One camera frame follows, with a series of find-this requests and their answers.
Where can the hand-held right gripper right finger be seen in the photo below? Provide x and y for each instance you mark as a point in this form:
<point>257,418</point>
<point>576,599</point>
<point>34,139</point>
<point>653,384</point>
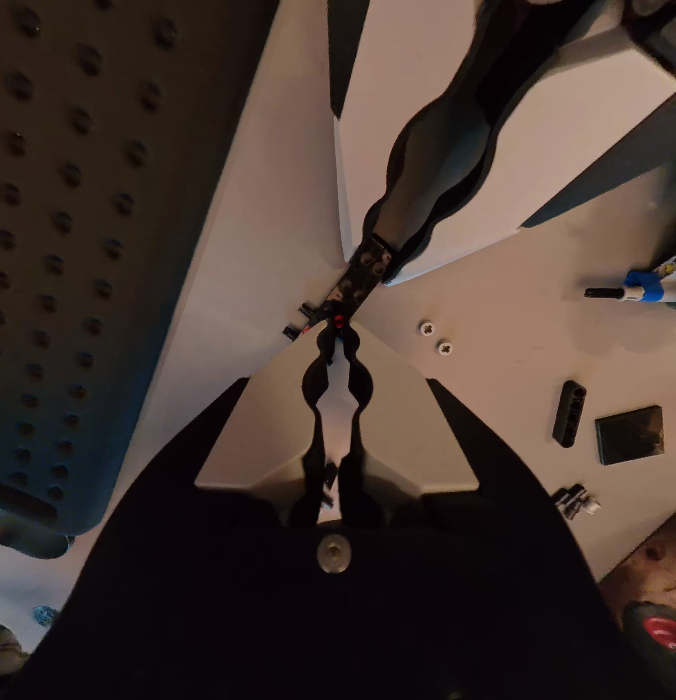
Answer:
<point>414,437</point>

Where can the white round bush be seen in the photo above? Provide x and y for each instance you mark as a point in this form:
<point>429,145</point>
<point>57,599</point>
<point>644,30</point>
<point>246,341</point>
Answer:
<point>427,328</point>
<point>444,347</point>

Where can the black blue toy car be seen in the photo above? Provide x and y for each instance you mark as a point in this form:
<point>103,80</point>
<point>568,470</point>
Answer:
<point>649,287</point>

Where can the black beam assembly red pins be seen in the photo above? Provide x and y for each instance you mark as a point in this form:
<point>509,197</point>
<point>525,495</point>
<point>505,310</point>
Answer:
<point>359,279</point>

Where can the light grey small connector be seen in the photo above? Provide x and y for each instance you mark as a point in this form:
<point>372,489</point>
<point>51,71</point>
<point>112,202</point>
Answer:
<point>591,506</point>

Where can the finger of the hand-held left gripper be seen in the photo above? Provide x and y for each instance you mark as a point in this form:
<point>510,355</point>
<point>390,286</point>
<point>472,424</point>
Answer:
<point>381,82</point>
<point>562,136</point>

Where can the light grey desk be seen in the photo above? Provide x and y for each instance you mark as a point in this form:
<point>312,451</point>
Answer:
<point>507,306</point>

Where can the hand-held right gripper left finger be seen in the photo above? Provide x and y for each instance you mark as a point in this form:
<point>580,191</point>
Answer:
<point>261,437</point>

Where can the toy set box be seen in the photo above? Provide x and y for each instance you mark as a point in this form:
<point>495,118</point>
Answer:
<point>652,574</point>

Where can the black short beam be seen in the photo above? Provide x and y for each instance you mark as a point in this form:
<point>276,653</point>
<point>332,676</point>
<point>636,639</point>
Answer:
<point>569,413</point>

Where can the black square tile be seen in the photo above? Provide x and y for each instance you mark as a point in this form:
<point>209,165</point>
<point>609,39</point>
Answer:
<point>629,435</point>

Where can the dark dimpled panel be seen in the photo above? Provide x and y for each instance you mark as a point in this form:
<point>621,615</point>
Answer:
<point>69,219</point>

